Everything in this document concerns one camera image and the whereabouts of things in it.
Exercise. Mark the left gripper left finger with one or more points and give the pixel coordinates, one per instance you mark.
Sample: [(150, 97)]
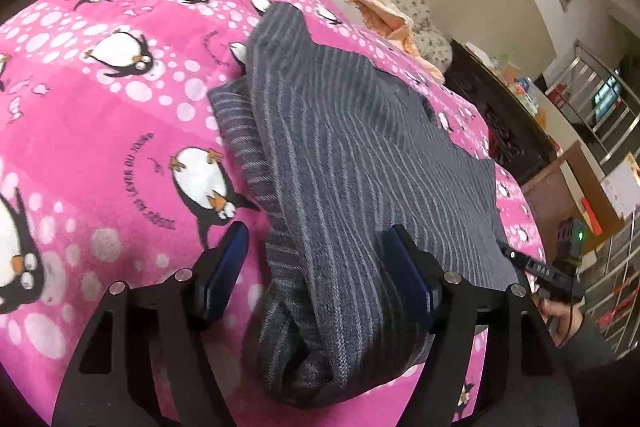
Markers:
[(141, 360)]

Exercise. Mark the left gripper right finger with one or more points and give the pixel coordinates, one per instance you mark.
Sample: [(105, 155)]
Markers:
[(523, 381)]

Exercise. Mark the grey pinstriped suit jacket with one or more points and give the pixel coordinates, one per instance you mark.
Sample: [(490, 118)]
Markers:
[(337, 152)]

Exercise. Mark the person's right hand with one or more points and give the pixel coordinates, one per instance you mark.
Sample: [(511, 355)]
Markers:
[(567, 319)]

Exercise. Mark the brown wooden cabinet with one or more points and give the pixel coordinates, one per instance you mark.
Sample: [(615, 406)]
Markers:
[(551, 201)]

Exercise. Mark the dark carved wooden headboard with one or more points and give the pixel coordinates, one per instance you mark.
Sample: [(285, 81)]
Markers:
[(516, 141)]

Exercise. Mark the pink penguin blanket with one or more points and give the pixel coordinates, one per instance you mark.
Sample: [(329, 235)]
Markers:
[(99, 100)]

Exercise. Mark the metal shelf rack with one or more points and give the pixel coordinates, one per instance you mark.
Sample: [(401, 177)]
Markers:
[(601, 106)]

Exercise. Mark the peach orange cloth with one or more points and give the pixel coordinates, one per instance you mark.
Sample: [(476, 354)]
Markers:
[(394, 27)]

